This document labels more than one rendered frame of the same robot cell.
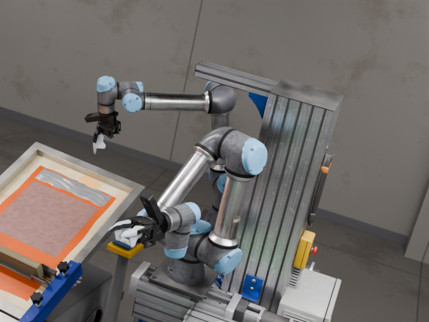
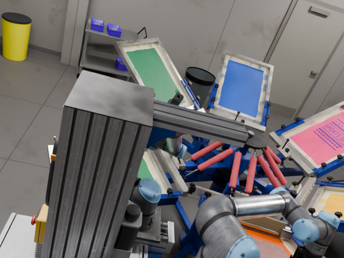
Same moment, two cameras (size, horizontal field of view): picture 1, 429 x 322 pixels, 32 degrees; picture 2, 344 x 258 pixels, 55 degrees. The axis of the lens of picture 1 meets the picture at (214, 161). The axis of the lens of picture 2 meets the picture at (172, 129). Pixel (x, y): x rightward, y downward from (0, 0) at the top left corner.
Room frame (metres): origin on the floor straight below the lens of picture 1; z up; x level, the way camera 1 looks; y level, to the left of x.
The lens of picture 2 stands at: (3.62, -0.47, 2.51)
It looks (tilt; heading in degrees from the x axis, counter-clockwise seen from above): 30 degrees down; 156
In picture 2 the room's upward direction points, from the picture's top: 20 degrees clockwise
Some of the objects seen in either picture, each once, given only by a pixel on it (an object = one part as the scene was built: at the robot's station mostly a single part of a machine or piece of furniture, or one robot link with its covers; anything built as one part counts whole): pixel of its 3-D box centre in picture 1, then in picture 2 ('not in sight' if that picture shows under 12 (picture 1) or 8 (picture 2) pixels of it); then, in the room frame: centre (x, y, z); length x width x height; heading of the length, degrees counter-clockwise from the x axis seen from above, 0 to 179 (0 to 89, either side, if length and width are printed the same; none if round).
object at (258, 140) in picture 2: not in sight; (219, 193); (1.72, 1.02, 0.67); 0.40 x 0.40 x 1.35
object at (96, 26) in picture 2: not in sight; (111, 52); (-1.62, 0.37, 0.48); 0.98 x 0.57 x 0.96; 79
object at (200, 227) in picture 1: (195, 238); (146, 194); (2.54, 0.01, 1.42); 0.13 x 0.12 x 0.14; 54
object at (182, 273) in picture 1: (188, 263); (142, 212); (2.54, 0.01, 1.31); 0.15 x 0.15 x 0.10
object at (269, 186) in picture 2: not in sight; (233, 167); (1.72, 1.02, 0.99); 0.82 x 0.79 x 0.12; 159
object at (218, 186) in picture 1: (228, 191); not in sight; (3.03, -0.09, 1.42); 0.13 x 0.12 x 0.14; 15
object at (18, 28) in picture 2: not in sight; (15, 37); (-1.86, -1.09, 0.32); 0.42 x 0.41 x 0.65; 78
